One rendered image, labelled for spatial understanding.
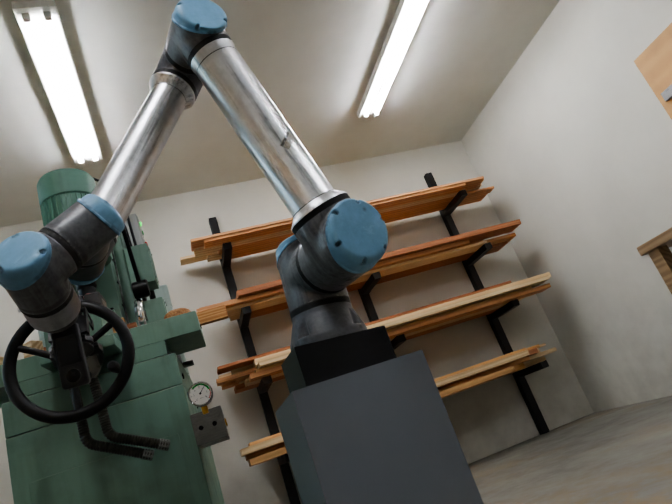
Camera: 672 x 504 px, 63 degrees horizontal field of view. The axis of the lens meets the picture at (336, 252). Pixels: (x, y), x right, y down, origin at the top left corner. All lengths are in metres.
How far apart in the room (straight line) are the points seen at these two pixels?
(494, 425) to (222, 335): 2.20
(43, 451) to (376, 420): 0.86
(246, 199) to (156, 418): 3.27
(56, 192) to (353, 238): 1.09
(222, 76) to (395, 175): 3.87
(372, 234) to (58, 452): 0.96
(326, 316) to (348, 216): 0.25
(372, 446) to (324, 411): 0.12
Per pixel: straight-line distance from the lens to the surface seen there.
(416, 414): 1.18
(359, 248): 1.12
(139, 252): 2.05
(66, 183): 1.93
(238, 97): 1.26
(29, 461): 1.62
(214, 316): 1.75
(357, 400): 1.15
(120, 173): 1.25
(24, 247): 1.00
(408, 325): 3.94
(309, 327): 1.24
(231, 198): 4.64
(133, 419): 1.57
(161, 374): 1.57
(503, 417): 4.64
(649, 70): 3.94
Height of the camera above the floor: 0.42
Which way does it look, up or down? 19 degrees up
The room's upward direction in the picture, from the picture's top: 20 degrees counter-clockwise
